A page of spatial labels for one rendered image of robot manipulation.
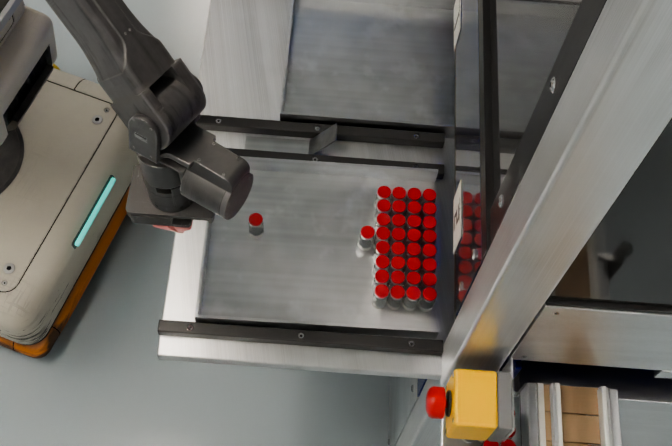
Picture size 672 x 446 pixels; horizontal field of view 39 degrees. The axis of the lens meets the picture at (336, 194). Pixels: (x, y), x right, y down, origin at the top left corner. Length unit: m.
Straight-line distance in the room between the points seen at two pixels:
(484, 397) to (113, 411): 1.24
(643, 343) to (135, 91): 0.65
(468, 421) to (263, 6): 0.80
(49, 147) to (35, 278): 0.32
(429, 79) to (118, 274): 1.09
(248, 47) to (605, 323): 0.78
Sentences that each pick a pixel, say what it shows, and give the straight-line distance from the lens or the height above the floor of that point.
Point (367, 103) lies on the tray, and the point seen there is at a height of 0.88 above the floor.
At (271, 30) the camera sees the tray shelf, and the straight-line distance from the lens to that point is 1.62.
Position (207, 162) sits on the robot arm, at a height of 1.30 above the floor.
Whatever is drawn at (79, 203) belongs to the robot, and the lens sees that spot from 2.17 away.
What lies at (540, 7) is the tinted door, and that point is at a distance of 0.96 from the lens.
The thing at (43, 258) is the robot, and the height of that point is 0.28.
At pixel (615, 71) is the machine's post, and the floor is 1.64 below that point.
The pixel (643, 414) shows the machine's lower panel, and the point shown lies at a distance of 1.51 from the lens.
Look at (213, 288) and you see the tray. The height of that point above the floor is 0.88.
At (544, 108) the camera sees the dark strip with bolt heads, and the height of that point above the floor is 1.46.
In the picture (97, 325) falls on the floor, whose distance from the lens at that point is 2.34.
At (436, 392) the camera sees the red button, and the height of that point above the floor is 1.01.
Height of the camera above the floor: 2.17
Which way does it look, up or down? 62 degrees down
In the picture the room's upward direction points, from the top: 6 degrees clockwise
